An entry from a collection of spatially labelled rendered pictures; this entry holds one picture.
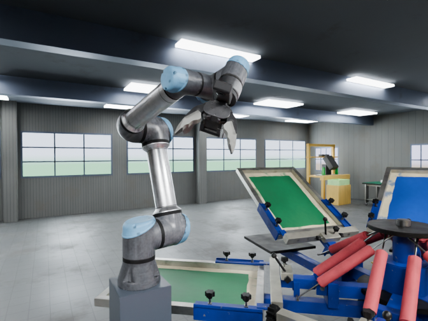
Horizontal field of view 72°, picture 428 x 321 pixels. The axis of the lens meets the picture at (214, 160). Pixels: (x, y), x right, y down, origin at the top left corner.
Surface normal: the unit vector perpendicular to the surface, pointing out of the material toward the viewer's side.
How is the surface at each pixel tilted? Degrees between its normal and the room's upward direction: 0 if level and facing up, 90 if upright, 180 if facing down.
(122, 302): 90
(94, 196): 90
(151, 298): 90
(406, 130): 90
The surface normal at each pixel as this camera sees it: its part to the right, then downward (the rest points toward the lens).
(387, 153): -0.87, 0.01
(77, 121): 0.50, 0.01
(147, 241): 0.70, 0.00
